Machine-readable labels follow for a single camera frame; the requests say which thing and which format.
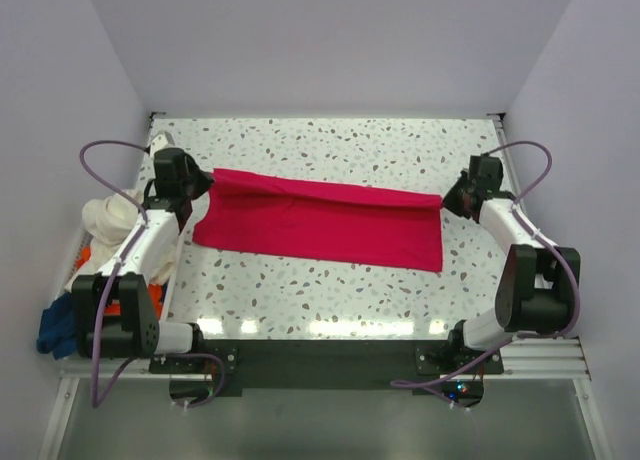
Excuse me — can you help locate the blue t shirt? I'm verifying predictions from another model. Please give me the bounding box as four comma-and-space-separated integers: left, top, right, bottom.
36, 292, 77, 360

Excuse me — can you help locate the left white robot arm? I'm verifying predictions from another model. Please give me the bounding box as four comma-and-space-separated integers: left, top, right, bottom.
71, 141, 213, 362

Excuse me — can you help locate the cream t shirt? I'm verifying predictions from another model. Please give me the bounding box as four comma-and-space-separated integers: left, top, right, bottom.
65, 189, 177, 291

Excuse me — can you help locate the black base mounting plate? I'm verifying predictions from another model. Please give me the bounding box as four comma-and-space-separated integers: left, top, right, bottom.
149, 339, 480, 397

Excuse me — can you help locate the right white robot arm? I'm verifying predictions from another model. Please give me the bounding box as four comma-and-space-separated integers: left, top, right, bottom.
430, 153, 581, 371

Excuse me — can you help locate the magenta t shirt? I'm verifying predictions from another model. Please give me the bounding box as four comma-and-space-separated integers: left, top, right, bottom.
193, 168, 444, 273

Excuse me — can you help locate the orange t shirt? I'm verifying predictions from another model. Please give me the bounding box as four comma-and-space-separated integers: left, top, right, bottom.
75, 246, 166, 318

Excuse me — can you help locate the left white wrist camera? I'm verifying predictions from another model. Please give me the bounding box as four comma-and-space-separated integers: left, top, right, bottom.
148, 131, 175, 156

